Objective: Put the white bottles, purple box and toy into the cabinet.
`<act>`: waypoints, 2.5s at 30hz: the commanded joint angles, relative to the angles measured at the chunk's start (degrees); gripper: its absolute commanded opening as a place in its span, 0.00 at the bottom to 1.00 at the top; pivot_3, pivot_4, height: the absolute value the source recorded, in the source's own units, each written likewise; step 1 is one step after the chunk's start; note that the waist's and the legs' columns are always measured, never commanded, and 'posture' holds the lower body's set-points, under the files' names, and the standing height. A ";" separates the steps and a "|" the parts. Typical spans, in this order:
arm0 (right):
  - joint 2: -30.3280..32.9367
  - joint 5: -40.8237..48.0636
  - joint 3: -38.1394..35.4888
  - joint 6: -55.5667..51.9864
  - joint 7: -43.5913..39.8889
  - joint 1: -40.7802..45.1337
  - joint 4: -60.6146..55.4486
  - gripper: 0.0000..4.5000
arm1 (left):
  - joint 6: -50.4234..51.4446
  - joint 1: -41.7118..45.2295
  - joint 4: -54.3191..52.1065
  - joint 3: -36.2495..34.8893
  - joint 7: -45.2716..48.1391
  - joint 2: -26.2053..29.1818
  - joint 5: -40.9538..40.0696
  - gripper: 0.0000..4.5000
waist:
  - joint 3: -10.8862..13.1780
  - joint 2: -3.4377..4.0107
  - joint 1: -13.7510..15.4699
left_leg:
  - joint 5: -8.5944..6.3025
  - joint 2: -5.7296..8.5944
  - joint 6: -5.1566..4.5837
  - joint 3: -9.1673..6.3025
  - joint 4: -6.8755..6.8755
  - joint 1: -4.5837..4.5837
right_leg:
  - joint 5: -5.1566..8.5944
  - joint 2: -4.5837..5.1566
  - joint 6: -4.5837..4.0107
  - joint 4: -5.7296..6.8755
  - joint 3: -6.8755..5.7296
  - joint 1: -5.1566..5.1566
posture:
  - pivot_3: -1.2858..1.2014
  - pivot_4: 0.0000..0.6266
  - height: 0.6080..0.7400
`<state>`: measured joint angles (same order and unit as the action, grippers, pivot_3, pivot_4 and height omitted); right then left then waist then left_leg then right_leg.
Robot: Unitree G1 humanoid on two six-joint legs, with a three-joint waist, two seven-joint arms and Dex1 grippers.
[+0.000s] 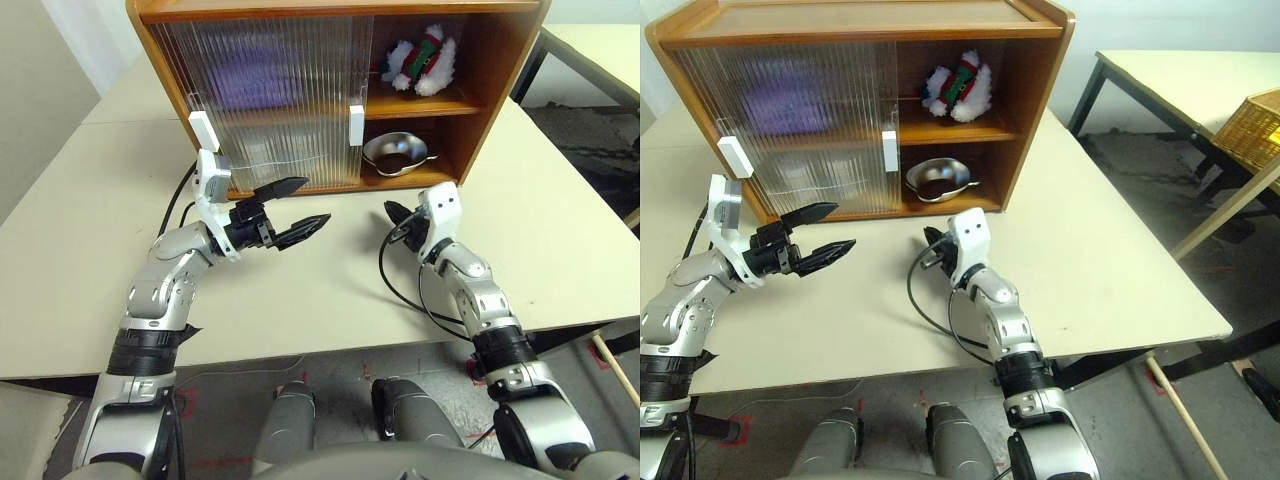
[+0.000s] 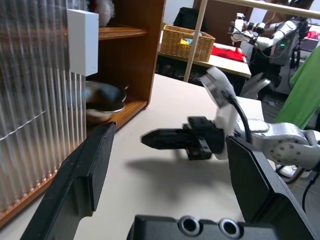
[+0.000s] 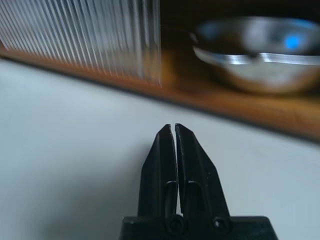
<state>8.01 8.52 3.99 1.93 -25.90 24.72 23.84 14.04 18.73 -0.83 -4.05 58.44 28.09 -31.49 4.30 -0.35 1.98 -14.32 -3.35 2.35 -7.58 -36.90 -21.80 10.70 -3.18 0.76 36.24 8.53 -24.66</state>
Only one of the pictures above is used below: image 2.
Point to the background humanoid robot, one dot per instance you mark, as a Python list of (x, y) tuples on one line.
[(285, 30)]

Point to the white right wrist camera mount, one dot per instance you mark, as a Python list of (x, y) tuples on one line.
[(225, 120)]

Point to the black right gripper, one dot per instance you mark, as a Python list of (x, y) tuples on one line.
[(207, 140)]

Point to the person in green shirt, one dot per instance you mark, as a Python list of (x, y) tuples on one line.
[(305, 87)]

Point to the white shoe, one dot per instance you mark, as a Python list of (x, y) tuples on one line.
[(287, 171)]

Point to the wicker basket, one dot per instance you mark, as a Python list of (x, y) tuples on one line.
[(185, 50)]

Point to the wooden cabinet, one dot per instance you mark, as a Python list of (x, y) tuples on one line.
[(140, 62)]

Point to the white background table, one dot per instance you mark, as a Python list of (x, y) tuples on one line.
[(225, 66)]

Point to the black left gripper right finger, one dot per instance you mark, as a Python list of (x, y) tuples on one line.
[(257, 187)]

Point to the light wooden frame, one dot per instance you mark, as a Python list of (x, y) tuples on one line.
[(197, 37)]

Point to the white plush bear toy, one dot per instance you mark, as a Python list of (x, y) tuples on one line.
[(105, 10)]

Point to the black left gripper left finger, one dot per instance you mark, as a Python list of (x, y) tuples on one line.
[(75, 187)]

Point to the red cloth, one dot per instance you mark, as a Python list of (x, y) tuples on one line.
[(227, 53)]

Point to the black jacket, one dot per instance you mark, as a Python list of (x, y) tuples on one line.
[(185, 17)]

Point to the ribbed clear sliding door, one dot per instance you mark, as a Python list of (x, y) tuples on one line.
[(30, 100)]

